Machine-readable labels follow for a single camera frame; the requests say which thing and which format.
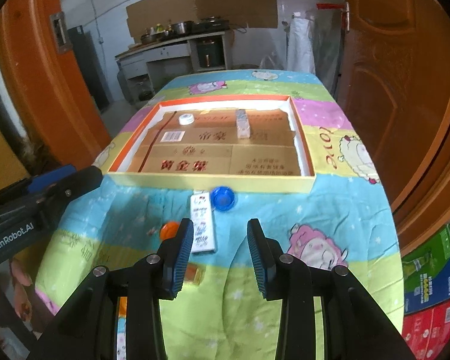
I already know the left wooden door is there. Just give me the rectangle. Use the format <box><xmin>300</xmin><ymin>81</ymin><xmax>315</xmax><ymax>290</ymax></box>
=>
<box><xmin>0</xmin><ymin>0</ymin><xmax>111</xmax><ymax>169</ymax></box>

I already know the blue bottle cap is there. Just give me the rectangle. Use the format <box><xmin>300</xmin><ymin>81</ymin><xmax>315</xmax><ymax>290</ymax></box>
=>
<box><xmin>210</xmin><ymin>186</ymin><xmax>236</xmax><ymax>212</ymax></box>

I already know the white hanging plastic bag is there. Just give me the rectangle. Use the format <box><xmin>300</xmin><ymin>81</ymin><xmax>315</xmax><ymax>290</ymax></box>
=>
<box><xmin>286</xmin><ymin>12</ymin><xmax>315</xmax><ymax>74</ymax></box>

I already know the red carton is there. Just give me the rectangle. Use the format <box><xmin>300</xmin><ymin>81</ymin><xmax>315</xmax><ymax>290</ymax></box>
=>
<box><xmin>401</xmin><ymin>300</ymin><xmax>450</xmax><ymax>359</ymax></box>

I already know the white hello kitty box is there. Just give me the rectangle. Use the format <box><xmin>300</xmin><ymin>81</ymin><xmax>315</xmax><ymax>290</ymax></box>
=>
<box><xmin>190</xmin><ymin>192</ymin><xmax>216</xmax><ymax>254</ymax></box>

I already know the clear plastic rectangular box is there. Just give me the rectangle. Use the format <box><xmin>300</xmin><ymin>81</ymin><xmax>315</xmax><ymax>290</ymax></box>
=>
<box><xmin>235</xmin><ymin>109</ymin><xmax>251</xmax><ymax>139</ymax></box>

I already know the gold lighter box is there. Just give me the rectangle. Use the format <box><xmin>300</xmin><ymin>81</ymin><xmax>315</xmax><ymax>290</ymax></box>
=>
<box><xmin>184</xmin><ymin>263</ymin><xmax>205</xmax><ymax>286</ymax></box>

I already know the shallow orange-rimmed cardboard tray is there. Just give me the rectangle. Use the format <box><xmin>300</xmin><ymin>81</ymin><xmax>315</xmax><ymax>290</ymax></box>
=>
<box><xmin>105</xmin><ymin>94</ymin><xmax>316</xmax><ymax>194</ymax></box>

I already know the kitchen counter cabinet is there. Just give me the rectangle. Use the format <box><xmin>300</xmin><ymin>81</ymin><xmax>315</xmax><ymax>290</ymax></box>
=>
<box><xmin>115</xmin><ymin>29</ymin><xmax>234</xmax><ymax>104</ymax></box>

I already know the orange bottle cap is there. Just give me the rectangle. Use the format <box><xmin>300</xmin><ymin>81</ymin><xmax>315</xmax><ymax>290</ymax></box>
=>
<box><xmin>159</xmin><ymin>221</ymin><xmax>180</xmax><ymax>242</ymax></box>

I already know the right wooden door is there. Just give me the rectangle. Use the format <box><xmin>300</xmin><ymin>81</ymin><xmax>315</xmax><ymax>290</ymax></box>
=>
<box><xmin>338</xmin><ymin>0</ymin><xmax>450</xmax><ymax>253</ymax></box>

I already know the white round cap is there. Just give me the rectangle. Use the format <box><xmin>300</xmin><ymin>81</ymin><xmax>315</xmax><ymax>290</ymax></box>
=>
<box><xmin>178</xmin><ymin>113</ymin><xmax>195</xmax><ymax>126</ymax></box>

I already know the colourful cartoon tablecloth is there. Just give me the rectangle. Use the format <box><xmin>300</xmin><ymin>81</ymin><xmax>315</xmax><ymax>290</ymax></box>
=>
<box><xmin>34</xmin><ymin>70</ymin><xmax>404</xmax><ymax>359</ymax></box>

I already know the wooden door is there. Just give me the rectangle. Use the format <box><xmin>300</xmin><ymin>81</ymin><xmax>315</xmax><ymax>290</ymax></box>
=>
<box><xmin>0</xmin><ymin>0</ymin><xmax>111</xmax><ymax>169</ymax></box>
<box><xmin>338</xmin><ymin>0</ymin><xmax>450</xmax><ymax>253</ymax></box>

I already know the green beer carton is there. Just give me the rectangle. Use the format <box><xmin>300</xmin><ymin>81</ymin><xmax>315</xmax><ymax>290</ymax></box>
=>
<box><xmin>401</xmin><ymin>225</ymin><xmax>450</xmax><ymax>315</ymax></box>

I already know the metal cooking pot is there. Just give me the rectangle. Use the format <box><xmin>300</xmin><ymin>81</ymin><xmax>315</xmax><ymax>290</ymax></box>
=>
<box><xmin>170</xmin><ymin>20</ymin><xmax>194</xmax><ymax>36</ymax></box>

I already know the operator left hand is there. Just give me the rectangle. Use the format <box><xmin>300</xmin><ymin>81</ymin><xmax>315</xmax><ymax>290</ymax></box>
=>
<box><xmin>0</xmin><ymin>257</ymin><xmax>36</xmax><ymax>346</ymax></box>

